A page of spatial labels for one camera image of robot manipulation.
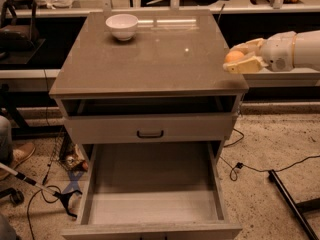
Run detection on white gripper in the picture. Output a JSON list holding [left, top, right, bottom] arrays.
[[223, 31, 296, 74]]

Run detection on orange fruit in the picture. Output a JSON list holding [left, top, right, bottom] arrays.
[[224, 51, 244, 63]]

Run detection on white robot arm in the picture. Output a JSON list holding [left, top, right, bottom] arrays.
[[223, 30, 320, 74]]

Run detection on grey drawer cabinet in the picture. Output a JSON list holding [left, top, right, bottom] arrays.
[[48, 9, 250, 240]]

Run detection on closed grey top drawer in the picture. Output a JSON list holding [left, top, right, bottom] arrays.
[[64, 114, 235, 144]]

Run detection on open grey middle drawer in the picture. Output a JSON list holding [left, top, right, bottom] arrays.
[[61, 142, 241, 240]]

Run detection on white ceramic bowl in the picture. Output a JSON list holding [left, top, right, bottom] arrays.
[[105, 14, 138, 41]]

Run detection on black metal stand leg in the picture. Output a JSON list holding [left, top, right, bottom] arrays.
[[268, 170, 320, 240]]

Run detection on black chair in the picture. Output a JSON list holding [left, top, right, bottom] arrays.
[[0, 0, 45, 64]]

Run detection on black reacher grabber tool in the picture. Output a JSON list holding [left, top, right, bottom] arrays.
[[0, 163, 81, 218]]

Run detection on brown shoe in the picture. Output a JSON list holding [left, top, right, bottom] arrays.
[[0, 142, 35, 180]]

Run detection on grey trouser leg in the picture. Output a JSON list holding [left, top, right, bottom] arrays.
[[0, 116, 13, 165]]

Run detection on black drawer handle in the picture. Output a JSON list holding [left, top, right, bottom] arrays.
[[136, 130, 164, 139]]

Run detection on black floor cable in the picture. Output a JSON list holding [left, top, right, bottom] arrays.
[[218, 128, 320, 182]]

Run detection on wire basket with items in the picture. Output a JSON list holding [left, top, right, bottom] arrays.
[[50, 130, 88, 172]]

